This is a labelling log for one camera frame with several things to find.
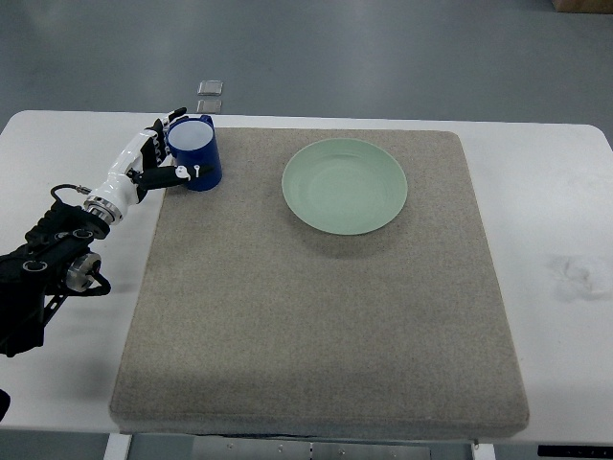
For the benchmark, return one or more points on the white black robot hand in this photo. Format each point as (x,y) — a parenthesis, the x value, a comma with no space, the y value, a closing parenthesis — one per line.
(145,164)

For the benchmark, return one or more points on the blue cup white inside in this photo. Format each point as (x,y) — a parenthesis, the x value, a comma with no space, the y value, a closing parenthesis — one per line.
(192,142)

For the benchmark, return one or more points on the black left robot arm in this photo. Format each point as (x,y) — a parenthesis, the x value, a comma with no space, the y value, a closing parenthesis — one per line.
(53,264)

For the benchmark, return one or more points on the lower floor socket plate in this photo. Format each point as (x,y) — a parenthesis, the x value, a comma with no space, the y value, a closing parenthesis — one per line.
(209,106)

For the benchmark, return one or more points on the floor socket plate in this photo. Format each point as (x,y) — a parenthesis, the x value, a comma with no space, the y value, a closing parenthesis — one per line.
(210,88)
(209,106)

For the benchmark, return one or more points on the upper floor socket plate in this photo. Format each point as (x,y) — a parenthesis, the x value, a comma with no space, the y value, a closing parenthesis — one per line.
(210,88)

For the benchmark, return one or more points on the light green plate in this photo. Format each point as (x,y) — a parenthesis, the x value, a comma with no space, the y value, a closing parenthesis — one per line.
(344,186)

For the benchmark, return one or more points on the grey felt mat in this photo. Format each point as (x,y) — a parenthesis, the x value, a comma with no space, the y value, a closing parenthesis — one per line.
(250,322)

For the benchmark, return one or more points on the cardboard box corner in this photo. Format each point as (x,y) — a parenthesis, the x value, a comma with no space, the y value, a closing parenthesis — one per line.
(584,6)

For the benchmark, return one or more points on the metal table frame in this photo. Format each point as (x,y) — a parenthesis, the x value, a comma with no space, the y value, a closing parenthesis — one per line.
(119,446)

